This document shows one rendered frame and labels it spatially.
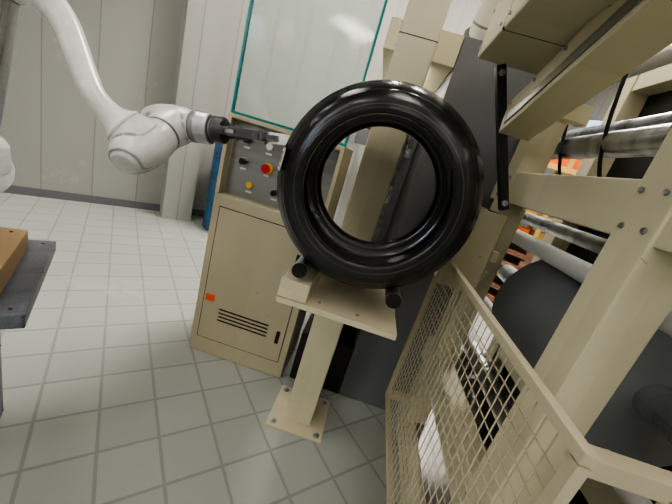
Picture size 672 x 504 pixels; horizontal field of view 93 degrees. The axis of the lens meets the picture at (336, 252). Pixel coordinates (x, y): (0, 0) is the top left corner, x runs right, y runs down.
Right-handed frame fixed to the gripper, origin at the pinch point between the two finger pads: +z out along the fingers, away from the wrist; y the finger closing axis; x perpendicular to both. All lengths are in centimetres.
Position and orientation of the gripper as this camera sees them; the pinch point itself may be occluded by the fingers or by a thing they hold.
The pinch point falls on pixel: (279, 139)
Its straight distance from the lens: 98.3
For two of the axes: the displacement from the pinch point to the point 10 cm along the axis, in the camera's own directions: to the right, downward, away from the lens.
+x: -1.4, 9.5, 2.8
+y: 1.4, -2.6, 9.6
